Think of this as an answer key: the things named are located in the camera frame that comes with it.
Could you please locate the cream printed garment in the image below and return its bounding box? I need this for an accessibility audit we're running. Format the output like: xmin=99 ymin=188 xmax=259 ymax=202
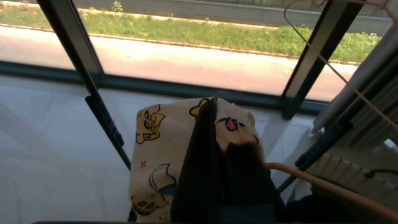
xmin=128 ymin=96 xmax=266 ymax=223

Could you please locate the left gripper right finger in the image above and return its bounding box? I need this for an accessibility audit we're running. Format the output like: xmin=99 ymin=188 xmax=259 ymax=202
xmin=224 ymin=141 xmax=287 ymax=223

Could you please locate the white laundry basket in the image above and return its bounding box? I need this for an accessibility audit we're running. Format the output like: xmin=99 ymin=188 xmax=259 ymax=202
xmin=306 ymin=136 xmax=398 ymax=215

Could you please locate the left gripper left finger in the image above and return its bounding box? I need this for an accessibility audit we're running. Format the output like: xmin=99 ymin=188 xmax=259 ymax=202
xmin=170 ymin=98 xmax=227 ymax=223

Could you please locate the pink clothes hanger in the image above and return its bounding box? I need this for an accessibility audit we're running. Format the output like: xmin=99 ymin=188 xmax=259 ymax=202
xmin=282 ymin=0 xmax=398 ymax=131
xmin=263 ymin=161 xmax=398 ymax=222

